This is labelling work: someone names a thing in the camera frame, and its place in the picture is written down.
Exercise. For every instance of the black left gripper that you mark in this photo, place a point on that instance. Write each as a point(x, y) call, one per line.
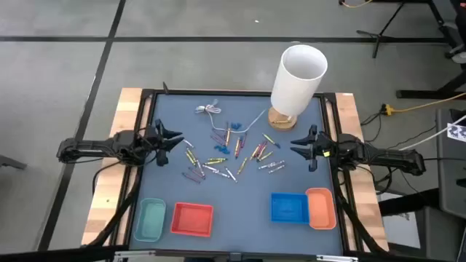
point(134, 145)

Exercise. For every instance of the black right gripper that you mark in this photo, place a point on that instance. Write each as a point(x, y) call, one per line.
point(327, 149)

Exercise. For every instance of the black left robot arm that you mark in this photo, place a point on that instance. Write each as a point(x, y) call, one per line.
point(91, 147)

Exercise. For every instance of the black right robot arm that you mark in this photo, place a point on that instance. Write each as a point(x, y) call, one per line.
point(386, 156)

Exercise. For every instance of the short black antenna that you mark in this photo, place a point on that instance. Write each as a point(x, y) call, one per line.
point(166, 88)

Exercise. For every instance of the blue crayon pieces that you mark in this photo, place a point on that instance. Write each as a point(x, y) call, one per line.
point(236, 126)
point(222, 148)

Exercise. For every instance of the orange yellow crayon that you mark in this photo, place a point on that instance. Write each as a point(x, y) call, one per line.
point(228, 134)

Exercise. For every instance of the white lamp with wooden base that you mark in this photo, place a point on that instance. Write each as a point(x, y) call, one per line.
point(298, 83)

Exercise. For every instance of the blue plastic bin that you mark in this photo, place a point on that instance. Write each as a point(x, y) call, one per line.
point(289, 208)

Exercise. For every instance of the orange plastic bin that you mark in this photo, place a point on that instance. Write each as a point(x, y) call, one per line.
point(321, 209)

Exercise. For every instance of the red plastic bin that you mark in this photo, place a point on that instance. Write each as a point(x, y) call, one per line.
point(192, 219)

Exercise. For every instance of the teal plastic bin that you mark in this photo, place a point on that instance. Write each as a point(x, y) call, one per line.
point(150, 220)

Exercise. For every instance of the blue grey table mat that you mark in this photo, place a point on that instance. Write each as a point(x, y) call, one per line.
point(236, 225)

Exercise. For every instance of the black stand base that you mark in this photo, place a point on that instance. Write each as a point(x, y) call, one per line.
point(418, 94)

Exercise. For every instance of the black tripod stand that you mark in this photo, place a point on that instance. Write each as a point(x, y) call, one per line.
point(380, 35)

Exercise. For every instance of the grey cart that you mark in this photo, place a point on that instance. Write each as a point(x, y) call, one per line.
point(449, 174)

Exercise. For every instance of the black white marker tag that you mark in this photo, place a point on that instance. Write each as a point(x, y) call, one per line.
point(458, 132)

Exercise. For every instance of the grey floor object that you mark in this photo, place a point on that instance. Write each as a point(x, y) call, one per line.
point(11, 162)

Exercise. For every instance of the person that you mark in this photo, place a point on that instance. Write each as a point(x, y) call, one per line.
point(459, 54)

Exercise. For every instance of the black table frame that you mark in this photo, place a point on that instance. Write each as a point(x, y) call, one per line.
point(236, 91)

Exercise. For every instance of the metal camera mount bar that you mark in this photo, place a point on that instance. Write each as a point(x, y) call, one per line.
point(233, 256)

